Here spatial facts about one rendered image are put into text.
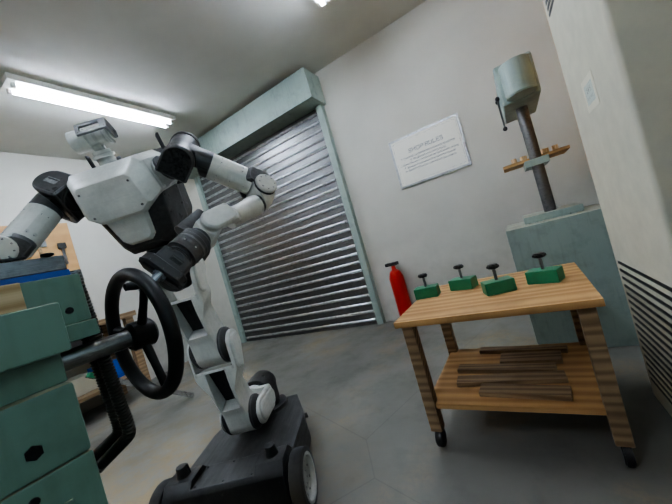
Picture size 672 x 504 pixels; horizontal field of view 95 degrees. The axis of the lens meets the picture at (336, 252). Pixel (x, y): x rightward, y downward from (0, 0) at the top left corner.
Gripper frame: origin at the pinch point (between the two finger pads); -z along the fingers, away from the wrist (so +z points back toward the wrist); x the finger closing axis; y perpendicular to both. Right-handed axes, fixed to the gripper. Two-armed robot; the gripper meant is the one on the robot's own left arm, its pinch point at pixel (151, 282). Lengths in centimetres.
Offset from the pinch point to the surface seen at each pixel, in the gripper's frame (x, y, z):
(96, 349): -3.6, 7.5, -19.3
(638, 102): -61, 88, 61
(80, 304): 3.6, 11.0, -15.4
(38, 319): -1.0, 33.9, -25.1
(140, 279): -1.2, 16.1, -7.5
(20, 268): 13.8, 13.5, -16.4
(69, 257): 132, -301, 100
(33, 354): -3.3, 33.0, -28.0
